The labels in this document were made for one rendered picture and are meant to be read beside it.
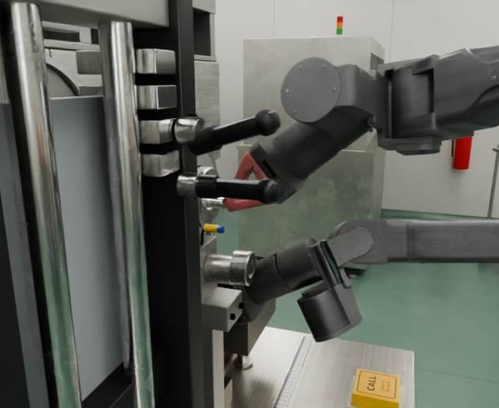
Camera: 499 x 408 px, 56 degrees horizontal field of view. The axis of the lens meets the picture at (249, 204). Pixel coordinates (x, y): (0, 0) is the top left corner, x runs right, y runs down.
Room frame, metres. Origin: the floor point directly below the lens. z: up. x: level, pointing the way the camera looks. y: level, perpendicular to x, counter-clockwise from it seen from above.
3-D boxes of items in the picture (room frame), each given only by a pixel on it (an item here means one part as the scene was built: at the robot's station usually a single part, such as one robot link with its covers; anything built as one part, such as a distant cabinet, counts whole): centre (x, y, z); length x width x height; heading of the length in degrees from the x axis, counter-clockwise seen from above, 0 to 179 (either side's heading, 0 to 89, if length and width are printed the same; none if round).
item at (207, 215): (0.57, 0.06, 1.25); 0.07 x 0.02 x 0.07; 161
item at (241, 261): (0.52, 0.01, 1.18); 0.04 x 0.02 x 0.04; 161
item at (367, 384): (0.65, -0.20, 0.91); 0.07 x 0.07 x 0.02; 71
